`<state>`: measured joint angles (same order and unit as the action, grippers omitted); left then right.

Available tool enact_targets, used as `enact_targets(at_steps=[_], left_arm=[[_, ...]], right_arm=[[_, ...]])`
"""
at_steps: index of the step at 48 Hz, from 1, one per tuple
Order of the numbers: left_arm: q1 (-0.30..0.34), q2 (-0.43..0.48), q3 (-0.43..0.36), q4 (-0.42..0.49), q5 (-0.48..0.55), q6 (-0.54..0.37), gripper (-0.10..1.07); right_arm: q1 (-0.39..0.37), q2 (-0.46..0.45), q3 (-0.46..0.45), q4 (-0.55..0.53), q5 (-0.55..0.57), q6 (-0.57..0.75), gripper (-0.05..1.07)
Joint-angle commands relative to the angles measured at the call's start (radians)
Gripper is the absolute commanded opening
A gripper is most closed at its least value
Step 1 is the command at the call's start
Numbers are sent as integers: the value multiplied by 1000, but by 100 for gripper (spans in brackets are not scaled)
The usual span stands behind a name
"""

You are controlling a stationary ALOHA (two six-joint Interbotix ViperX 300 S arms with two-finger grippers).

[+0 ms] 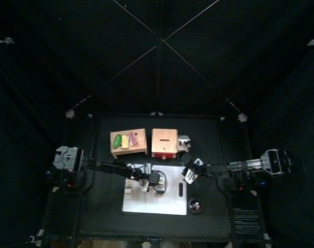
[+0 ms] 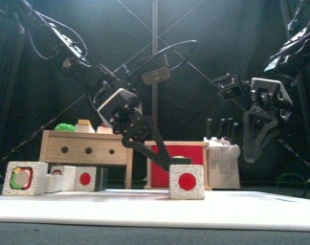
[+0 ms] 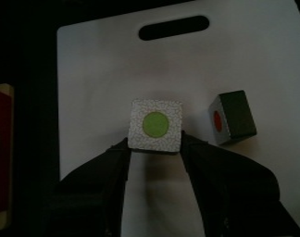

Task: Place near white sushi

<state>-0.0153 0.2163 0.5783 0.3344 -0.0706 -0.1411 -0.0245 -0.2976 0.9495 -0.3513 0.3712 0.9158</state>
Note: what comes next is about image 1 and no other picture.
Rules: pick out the grey white toy sushi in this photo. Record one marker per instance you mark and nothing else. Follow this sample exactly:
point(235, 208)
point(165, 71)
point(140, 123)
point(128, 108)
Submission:
point(160, 188)

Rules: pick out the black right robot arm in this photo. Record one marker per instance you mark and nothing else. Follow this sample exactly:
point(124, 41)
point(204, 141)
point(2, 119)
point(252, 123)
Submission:
point(250, 165)

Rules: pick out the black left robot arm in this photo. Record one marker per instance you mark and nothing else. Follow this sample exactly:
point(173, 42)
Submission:
point(101, 168)

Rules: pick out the small silver toy appliance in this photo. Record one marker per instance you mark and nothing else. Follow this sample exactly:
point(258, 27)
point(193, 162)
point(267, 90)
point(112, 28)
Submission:
point(184, 142)

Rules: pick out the small dark round bowl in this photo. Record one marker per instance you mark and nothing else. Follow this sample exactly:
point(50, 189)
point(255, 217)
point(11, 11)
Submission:
point(196, 205)

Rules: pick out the wooden box with slot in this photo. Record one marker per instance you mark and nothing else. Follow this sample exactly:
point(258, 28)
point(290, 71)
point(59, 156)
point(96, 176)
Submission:
point(164, 142)

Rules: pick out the wooden box with coloured blocks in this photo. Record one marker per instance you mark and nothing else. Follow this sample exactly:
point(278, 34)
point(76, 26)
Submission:
point(128, 143)

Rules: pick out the pink toy block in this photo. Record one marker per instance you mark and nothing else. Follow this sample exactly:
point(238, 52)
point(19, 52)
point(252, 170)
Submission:
point(133, 139)

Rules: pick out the yellow toy block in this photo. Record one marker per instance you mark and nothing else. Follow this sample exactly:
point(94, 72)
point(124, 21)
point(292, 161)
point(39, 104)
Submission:
point(125, 141)

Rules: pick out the green toy block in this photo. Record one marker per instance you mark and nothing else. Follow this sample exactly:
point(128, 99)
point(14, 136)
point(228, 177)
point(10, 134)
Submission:
point(117, 141)

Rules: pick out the white text label sticker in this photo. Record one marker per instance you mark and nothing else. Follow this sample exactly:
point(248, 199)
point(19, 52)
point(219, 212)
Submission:
point(246, 221)

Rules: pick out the metal frame middle bracket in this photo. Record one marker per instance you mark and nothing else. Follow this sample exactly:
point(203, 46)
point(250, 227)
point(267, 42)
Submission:
point(156, 113)

